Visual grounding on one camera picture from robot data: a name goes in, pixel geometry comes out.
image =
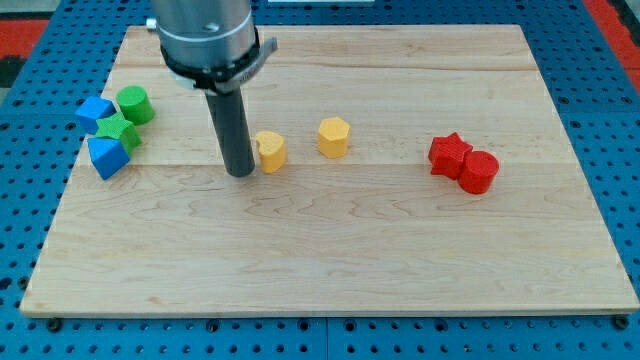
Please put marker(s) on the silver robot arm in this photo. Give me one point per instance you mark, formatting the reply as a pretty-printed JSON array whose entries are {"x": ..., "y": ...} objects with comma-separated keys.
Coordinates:
[{"x": 204, "y": 33}]

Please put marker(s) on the yellow hexagon block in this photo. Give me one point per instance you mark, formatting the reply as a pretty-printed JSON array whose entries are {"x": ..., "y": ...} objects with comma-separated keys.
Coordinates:
[{"x": 333, "y": 137}]

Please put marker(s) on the yellow heart block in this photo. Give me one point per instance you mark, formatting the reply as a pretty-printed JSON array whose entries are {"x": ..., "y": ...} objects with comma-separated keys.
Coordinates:
[{"x": 271, "y": 150}]

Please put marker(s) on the wooden board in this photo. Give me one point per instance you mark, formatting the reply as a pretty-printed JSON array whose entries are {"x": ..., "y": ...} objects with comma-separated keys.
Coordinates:
[{"x": 369, "y": 234}]

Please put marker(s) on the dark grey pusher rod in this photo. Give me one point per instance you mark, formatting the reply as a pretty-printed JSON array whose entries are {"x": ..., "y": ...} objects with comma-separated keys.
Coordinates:
[{"x": 231, "y": 128}]

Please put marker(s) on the red star block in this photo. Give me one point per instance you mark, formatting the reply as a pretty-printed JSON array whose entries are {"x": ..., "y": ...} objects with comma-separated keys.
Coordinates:
[{"x": 447, "y": 154}]

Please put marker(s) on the red cylinder block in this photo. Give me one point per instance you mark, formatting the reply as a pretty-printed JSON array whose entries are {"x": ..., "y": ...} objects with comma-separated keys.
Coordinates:
[{"x": 478, "y": 172}]

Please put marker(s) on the green cylinder block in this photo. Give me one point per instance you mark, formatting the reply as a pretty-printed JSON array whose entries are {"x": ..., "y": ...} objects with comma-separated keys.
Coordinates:
[{"x": 135, "y": 105}]

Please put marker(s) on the green star block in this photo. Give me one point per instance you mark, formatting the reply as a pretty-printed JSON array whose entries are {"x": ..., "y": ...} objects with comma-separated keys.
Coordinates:
[{"x": 117, "y": 127}]

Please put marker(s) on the blue triangle block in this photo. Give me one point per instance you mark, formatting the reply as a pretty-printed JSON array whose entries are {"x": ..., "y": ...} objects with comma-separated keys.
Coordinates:
[{"x": 107, "y": 155}]

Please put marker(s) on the blue cube block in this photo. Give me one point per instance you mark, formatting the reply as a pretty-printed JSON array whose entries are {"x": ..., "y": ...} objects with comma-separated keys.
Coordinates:
[{"x": 91, "y": 110}]

